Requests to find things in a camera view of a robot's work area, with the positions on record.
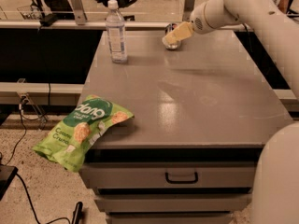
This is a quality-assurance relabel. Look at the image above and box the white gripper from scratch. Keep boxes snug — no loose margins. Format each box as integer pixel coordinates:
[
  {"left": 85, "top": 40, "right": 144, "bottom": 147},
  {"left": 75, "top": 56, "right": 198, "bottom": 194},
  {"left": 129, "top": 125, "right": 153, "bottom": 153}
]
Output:
[{"left": 172, "top": 0, "right": 237, "bottom": 41}]

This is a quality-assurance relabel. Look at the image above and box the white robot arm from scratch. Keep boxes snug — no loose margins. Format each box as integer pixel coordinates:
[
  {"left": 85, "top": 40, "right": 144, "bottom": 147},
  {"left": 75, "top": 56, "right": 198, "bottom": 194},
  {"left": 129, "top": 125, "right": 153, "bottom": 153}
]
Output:
[{"left": 163, "top": 0, "right": 299, "bottom": 224}]

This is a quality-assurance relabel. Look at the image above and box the clear plastic water bottle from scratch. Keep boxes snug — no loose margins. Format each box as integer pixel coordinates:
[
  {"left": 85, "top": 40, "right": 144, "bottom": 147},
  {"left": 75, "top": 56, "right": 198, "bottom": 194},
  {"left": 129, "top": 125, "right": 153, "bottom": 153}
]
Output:
[{"left": 106, "top": 0, "right": 127, "bottom": 63}]

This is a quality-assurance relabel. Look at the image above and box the grey drawer cabinet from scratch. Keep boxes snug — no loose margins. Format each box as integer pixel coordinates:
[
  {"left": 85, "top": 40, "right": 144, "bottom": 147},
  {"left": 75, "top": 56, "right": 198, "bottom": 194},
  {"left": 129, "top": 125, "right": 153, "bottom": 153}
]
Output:
[{"left": 80, "top": 31, "right": 292, "bottom": 224}]

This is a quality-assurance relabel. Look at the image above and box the black power adapter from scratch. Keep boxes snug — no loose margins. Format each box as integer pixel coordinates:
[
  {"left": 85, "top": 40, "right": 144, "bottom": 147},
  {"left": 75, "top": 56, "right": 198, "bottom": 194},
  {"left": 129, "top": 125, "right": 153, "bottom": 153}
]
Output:
[{"left": 39, "top": 14, "right": 58, "bottom": 27}]

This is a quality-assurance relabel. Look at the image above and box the green chips bag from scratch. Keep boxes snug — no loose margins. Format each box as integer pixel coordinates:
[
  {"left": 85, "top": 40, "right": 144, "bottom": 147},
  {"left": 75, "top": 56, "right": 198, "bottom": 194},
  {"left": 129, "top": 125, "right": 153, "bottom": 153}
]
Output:
[{"left": 33, "top": 95, "right": 134, "bottom": 173}]

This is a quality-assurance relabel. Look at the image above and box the black box on floor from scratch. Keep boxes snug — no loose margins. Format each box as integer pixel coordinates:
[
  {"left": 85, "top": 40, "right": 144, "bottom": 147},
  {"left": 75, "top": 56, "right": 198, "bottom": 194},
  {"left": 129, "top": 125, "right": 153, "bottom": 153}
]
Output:
[{"left": 0, "top": 165, "right": 18, "bottom": 201}]

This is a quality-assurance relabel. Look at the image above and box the metal bracket post middle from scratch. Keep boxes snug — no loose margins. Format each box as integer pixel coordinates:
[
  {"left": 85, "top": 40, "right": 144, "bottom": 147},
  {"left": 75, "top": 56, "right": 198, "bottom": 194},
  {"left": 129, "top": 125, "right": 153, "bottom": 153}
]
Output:
[{"left": 182, "top": 0, "right": 195, "bottom": 21}]

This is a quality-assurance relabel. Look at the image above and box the metal bracket post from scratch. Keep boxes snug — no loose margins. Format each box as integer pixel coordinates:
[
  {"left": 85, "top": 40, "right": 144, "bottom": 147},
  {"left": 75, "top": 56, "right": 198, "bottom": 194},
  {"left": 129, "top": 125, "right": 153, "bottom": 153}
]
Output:
[
  {"left": 70, "top": 0, "right": 87, "bottom": 25},
  {"left": 182, "top": 0, "right": 195, "bottom": 21}
]

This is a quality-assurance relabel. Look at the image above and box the metal bracket post left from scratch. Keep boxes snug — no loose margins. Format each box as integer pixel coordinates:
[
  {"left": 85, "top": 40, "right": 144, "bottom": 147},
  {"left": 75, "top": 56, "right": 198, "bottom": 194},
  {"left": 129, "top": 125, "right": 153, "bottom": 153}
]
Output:
[{"left": 70, "top": 0, "right": 87, "bottom": 25}]

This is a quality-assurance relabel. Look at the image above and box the black drawer handle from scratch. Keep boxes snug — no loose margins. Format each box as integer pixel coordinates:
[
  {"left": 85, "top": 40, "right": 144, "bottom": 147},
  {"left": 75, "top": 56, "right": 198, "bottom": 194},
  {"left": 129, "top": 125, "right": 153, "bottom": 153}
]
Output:
[{"left": 164, "top": 172, "right": 199, "bottom": 185}]

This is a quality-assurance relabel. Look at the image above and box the black floor cable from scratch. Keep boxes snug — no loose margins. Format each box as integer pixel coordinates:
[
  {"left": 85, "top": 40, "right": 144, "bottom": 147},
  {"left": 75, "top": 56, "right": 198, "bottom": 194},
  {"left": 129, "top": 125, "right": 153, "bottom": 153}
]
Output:
[{"left": 6, "top": 96, "right": 73, "bottom": 224}]

